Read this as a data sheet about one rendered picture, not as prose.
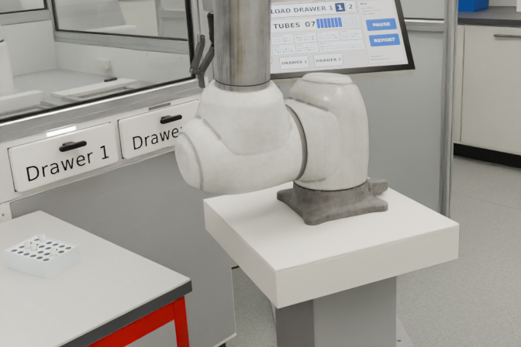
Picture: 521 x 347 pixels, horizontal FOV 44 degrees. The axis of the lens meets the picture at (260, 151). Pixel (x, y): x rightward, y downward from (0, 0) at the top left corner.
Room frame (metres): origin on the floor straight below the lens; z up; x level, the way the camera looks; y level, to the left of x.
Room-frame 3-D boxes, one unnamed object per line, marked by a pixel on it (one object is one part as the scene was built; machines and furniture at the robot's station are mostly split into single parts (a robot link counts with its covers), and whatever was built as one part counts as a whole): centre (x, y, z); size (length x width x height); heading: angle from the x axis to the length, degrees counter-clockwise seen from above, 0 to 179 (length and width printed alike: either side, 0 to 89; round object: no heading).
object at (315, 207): (1.28, -0.16, 0.86); 0.22 x 0.18 x 0.06; 109
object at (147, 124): (1.82, 0.28, 0.87); 0.29 x 0.02 x 0.11; 135
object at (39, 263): (1.21, 0.45, 0.78); 0.12 x 0.08 x 0.04; 58
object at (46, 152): (1.60, 0.50, 0.87); 0.29 x 0.02 x 0.11; 135
